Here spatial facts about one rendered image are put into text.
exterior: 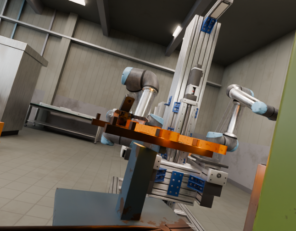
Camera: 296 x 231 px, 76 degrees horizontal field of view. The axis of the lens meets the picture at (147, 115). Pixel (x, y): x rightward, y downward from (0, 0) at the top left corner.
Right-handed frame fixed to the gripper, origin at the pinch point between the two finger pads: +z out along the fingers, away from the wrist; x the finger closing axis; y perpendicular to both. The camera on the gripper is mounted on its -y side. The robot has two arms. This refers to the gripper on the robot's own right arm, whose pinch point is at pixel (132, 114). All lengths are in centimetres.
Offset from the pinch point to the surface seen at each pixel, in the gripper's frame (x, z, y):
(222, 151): -12.6, 37.0, 4.4
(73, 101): 9, -708, -23
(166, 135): 1.3, 32.5, 4.4
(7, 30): 292, -787, -210
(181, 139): -10.7, 21.7, 4.4
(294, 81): -5, 55, -9
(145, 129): 1.4, 19.0, 4.2
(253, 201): -31.9, 33.9, 16.6
